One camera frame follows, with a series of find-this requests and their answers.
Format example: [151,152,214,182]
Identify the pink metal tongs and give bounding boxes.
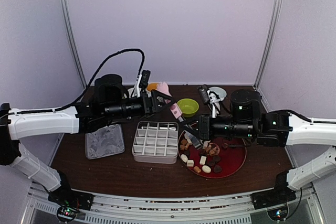
[156,82,201,150]

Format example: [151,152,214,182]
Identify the bunny tin lid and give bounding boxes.
[85,124,125,160]

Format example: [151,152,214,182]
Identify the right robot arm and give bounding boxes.
[181,89,335,209]

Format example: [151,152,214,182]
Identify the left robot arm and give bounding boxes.
[1,71,175,206]

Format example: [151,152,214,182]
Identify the white square chocolate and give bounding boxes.
[199,156,207,165]

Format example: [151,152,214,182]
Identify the tan striped chocolate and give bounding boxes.
[193,166,202,174]

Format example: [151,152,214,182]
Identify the dark heart chocolate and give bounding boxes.
[213,165,222,174]

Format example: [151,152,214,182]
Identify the patterned mug yellow inside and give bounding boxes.
[146,83,158,92]

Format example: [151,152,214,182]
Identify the lime green bowl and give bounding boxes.
[177,98,200,118]

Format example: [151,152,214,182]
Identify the pale blue bowl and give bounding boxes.
[209,87,227,101]

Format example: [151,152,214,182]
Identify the round red tray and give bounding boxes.
[178,132,248,179]

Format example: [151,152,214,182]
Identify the silver divided tin box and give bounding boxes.
[132,121,179,164]

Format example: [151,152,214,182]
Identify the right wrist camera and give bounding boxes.
[197,84,222,118]

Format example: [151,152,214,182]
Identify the metal front rail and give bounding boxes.
[26,191,323,224]

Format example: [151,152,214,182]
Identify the left black cable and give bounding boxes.
[7,48,146,116]

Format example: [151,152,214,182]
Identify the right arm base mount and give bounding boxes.
[251,189,296,222]

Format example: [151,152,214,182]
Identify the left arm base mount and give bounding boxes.
[48,191,94,223]

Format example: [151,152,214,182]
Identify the left aluminium frame post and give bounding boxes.
[60,0,87,88]

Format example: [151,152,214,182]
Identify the aluminium frame post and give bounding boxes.
[254,0,283,90]
[60,0,87,88]

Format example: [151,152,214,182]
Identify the right aluminium frame post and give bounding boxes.
[254,0,283,90]

